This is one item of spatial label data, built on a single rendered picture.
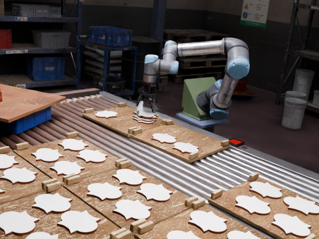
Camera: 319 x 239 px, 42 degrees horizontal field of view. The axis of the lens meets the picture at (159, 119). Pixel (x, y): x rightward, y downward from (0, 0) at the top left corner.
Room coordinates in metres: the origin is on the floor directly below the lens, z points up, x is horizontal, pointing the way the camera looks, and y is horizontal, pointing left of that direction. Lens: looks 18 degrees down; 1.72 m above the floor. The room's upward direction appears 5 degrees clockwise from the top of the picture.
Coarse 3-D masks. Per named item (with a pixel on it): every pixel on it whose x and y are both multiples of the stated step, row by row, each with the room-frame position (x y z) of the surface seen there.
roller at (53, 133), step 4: (40, 124) 2.15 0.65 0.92; (40, 128) 2.13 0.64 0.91; (44, 128) 2.11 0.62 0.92; (48, 128) 2.11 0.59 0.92; (48, 132) 2.07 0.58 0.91; (52, 132) 2.06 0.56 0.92; (56, 132) 2.05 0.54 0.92; (56, 136) 2.02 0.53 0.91; (60, 136) 2.01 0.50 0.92; (64, 136) 2.01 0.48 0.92
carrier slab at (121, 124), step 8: (120, 112) 2.45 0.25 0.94; (128, 112) 2.47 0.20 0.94; (96, 120) 2.27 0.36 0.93; (104, 120) 2.27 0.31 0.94; (112, 120) 2.28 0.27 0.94; (120, 120) 2.30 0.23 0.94; (128, 120) 2.31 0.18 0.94; (160, 120) 2.37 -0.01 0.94; (112, 128) 2.17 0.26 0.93; (120, 128) 2.17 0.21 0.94; (128, 128) 2.18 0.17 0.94; (144, 128) 2.20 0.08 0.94; (152, 128) 2.22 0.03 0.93; (128, 136) 2.09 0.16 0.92
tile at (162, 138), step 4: (152, 136) 2.07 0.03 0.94; (156, 136) 2.07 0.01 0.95; (160, 136) 2.07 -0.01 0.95; (164, 136) 2.08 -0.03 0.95; (168, 136) 2.09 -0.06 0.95; (156, 140) 2.03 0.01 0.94; (160, 140) 2.01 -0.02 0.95; (164, 140) 2.02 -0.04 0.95; (168, 140) 2.02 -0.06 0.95; (172, 140) 2.03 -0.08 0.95
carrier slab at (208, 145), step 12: (144, 132) 2.14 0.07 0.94; (156, 132) 2.15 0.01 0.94; (168, 132) 2.17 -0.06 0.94; (180, 132) 2.19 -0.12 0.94; (192, 132) 2.21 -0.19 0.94; (156, 144) 1.98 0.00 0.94; (168, 144) 1.99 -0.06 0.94; (192, 144) 2.03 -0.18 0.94; (204, 144) 2.04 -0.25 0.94; (216, 144) 2.06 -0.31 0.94; (180, 156) 1.85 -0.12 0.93; (204, 156) 1.90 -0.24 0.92
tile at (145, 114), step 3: (141, 111) 2.39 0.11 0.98; (144, 111) 2.39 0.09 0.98; (147, 111) 2.40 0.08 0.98; (150, 111) 2.40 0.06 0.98; (138, 114) 2.33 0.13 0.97; (141, 114) 2.33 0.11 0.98; (144, 114) 2.34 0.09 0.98; (147, 114) 2.34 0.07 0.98; (150, 114) 2.35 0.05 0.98; (153, 114) 2.35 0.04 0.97; (156, 114) 2.36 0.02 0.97; (144, 117) 2.30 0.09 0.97; (147, 117) 2.30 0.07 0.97; (150, 117) 2.30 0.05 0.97
